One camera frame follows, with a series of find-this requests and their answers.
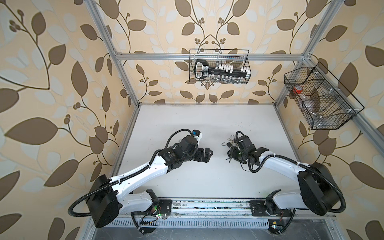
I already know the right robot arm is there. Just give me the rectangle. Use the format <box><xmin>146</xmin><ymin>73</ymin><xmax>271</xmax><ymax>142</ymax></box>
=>
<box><xmin>227</xmin><ymin>131</ymin><xmax>347</xmax><ymax>216</ymax></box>

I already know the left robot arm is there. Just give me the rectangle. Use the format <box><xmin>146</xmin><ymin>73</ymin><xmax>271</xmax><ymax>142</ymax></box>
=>
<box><xmin>68</xmin><ymin>129</ymin><xmax>214</xmax><ymax>229</ymax></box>

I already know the black tool set in basket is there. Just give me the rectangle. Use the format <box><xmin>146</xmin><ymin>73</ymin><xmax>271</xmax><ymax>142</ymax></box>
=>
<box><xmin>192</xmin><ymin>59</ymin><xmax>252</xmax><ymax>82</ymax></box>

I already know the red object in basket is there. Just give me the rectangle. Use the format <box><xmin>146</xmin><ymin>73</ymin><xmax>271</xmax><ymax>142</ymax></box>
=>
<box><xmin>292</xmin><ymin>85</ymin><xmax>303</xmax><ymax>95</ymax></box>

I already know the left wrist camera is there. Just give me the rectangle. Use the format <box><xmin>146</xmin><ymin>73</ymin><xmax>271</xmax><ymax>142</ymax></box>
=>
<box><xmin>192</xmin><ymin>130</ymin><xmax>203</xmax><ymax>143</ymax></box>

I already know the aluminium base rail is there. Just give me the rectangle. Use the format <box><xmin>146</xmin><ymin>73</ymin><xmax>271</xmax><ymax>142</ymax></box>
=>
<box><xmin>109</xmin><ymin>198</ymin><xmax>335</xmax><ymax>230</ymax></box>

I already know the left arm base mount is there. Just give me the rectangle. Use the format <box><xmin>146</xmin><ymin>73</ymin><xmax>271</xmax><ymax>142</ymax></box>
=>
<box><xmin>130</xmin><ymin>198</ymin><xmax>173</xmax><ymax>235</ymax></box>

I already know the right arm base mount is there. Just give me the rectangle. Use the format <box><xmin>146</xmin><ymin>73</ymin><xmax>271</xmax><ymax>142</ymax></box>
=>
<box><xmin>250</xmin><ymin>200</ymin><xmax>296</xmax><ymax>235</ymax></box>

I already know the back wire basket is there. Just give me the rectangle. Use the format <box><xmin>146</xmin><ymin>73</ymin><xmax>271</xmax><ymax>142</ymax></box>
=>
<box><xmin>189</xmin><ymin>48</ymin><xmax>252</xmax><ymax>85</ymax></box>

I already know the side wire basket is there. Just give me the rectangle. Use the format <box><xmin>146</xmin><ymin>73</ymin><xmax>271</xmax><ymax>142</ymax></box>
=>
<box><xmin>284</xmin><ymin>62</ymin><xmax>365</xmax><ymax>130</ymax></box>

